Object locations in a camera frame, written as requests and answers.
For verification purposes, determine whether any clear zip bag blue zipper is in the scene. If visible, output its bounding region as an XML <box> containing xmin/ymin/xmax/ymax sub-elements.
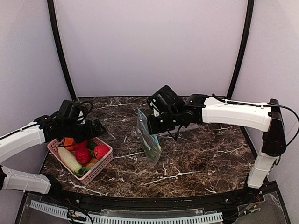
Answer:
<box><xmin>136</xmin><ymin>108</ymin><xmax>162</xmax><ymax>166</ymax></box>

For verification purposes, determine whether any green toy chili pepper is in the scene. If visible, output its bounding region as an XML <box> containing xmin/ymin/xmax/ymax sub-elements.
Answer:
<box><xmin>142</xmin><ymin>137</ymin><xmax>158</xmax><ymax>163</ymax></box>

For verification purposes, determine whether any white toy radish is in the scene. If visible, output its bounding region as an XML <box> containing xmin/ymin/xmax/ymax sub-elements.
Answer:
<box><xmin>58</xmin><ymin>147</ymin><xmax>82</xmax><ymax>173</ymax></box>

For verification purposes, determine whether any green toy leafy vegetable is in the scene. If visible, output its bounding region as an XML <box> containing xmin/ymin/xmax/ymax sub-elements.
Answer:
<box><xmin>73</xmin><ymin>168</ymin><xmax>91</xmax><ymax>178</ymax></box>

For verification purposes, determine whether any pink perforated plastic basket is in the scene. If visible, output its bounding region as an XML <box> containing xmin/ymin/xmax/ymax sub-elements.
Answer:
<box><xmin>48</xmin><ymin>137</ymin><xmax>113</xmax><ymax>185</ymax></box>

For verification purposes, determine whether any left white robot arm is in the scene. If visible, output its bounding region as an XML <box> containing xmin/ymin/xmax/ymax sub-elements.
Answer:
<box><xmin>0</xmin><ymin>100</ymin><xmax>106</xmax><ymax>194</ymax></box>

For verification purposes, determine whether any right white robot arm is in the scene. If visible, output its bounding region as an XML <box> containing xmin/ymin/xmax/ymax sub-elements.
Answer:
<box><xmin>147</xmin><ymin>85</ymin><xmax>290</xmax><ymax>189</ymax></box>

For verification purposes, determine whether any red toy fruit left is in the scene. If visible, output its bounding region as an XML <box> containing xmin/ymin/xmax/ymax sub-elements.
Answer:
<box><xmin>73</xmin><ymin>140</ymin><xmax>88</xmax><ymax>151</ymax></box>

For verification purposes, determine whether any red toy fruit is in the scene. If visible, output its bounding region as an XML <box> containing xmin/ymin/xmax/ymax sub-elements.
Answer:
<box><xmin>75</xmin><ymin>147</ymin><xmax>92</xmax><ymax>164</ymax></box>
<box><xmin>73</xmin><ymin>140</ymin><xmax>88</xmax><ymax>151</ymax></box>

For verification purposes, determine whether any red toy tomato right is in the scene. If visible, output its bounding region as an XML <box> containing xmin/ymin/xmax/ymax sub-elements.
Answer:
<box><xmin>94</xmin><ymin>145</ymin><xmax>110</xmax><ymax>160</ymax></box>

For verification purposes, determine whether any orange toy fruit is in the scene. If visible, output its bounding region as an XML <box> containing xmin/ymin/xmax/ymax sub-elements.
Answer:
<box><xmin>63</xmin><ymin>138</ymin><xmax>75</xmax><ymax>151</ymax></box>

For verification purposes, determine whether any red toy fruit front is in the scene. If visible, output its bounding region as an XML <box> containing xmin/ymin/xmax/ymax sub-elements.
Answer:
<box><xmin>75</xmin><ymin>147</ymin><xmax>92</xmax><ymax>164</ymax></box>

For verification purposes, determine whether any brown toy potato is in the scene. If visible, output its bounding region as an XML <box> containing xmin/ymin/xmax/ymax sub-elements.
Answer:
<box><xmin>85</xmin><ymin>158</ymin><xmax>99</xmax><ymax>168</ymax></box>

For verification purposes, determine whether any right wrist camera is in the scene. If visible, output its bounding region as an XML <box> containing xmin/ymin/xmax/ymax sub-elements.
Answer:
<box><xmin>147</xmin><ymin>98</ymin><xmax>162</xmax><ymax>117</ymax></box>

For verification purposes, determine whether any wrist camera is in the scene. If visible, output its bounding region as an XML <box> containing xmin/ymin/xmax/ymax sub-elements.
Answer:
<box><xmin>77</xmin><ymin>101</ymin><xmax>93</xmax><ymax>124</ymax></box>
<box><xmin>147</xmin><ymin>98</ymin><xmax>162</xmax><ymax>117</ymax></box>

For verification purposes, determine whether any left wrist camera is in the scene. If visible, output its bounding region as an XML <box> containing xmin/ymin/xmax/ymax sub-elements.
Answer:
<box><xmin>77</xmin><ymin>101</ymin><xmax>93</xmax><ymax>124</ymax></box>

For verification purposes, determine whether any white slotted cable duct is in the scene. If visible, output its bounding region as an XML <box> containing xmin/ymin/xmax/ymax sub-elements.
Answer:
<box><xmin>30</xmin><ymin>200</ymin><xmax>223</xmax><ymax>224</ymax></box>

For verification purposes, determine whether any black front rail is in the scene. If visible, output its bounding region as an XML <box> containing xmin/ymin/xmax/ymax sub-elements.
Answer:
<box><xmin>42</xmin><ymin>181</ymin><xmax>285</xmax><ymax>215</ymax></box>

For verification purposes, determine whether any left black frame post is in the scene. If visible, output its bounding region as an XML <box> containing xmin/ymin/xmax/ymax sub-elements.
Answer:
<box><xmin>47</xmin><ymin>0</ymin><xmax>77</xmax><ymax>101</ymax></box>

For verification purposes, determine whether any black frame post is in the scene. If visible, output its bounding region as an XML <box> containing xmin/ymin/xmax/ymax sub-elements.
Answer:
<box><xmin>47</xmin><ymin>0</ymin><xmax>77</xmax><ymax>101</ymax></box>
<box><xmin>226</xmin><ymin>0</ymin><xmax>255</xmax><ymax>99</ymax></box>

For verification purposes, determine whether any right black frame post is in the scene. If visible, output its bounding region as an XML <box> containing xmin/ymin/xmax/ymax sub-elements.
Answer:
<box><xmin>226</xmin><ymin>0</ymin><xmax>255</xmax><ymax>99</ymax></box>

